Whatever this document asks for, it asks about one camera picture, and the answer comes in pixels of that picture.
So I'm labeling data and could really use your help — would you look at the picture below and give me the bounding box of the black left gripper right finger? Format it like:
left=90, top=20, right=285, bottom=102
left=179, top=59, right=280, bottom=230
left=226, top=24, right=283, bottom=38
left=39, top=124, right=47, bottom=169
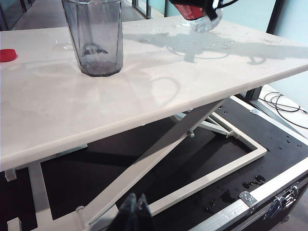
left=136, top=193, right=154, bottom=231

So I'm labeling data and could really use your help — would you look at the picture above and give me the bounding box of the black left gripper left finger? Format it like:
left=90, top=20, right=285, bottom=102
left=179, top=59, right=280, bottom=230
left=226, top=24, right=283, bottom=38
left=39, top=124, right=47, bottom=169
left=115, top=192, right=138, bottom=231

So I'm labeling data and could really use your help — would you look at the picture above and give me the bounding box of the Nongfu Spring water bottle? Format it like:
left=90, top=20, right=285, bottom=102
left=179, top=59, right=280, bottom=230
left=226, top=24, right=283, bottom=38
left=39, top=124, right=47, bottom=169
left=172, top=0, right=222, bottom=33

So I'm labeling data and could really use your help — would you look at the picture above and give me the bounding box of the grey transparent glass mug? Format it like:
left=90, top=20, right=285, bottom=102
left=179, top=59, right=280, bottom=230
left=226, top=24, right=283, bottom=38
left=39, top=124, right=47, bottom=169
left=61, top=0, right=125, bottom=78

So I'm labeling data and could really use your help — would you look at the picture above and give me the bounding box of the red bottle cap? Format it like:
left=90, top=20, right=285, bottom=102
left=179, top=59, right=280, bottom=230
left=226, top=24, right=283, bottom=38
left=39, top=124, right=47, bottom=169
left=0, top=49, right=18, bottom=63

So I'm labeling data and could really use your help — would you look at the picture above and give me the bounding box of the white folding lift table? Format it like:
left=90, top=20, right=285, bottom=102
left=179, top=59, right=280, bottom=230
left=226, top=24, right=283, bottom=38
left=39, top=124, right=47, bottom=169
left=4, top=98, right=268, bottom=231

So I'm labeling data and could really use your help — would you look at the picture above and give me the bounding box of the chrome case latch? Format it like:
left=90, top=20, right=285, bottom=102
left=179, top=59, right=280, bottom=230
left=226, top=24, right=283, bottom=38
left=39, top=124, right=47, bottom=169
left=266, top=182, right=300, bottom=220

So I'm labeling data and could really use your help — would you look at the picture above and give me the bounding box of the black aluminium-edged flight case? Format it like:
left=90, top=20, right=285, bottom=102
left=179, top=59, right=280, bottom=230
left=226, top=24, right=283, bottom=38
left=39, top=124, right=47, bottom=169
left=0, top=96, right=308, bottom=231

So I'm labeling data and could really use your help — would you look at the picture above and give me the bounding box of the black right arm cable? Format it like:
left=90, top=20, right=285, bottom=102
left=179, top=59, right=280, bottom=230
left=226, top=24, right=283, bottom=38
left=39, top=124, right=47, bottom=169
left=213, top=0, right=240, bottom=10

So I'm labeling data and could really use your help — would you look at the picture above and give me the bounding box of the grey metal frame rail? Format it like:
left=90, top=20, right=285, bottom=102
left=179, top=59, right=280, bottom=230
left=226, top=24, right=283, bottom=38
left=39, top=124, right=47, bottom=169
left=244, top=86, right=308, bottom=141

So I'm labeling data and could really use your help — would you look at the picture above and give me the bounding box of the thin black coiled cable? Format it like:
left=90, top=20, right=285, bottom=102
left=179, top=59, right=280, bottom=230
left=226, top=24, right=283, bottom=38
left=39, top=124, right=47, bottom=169
left=263, top=91, right=308, bottom=128

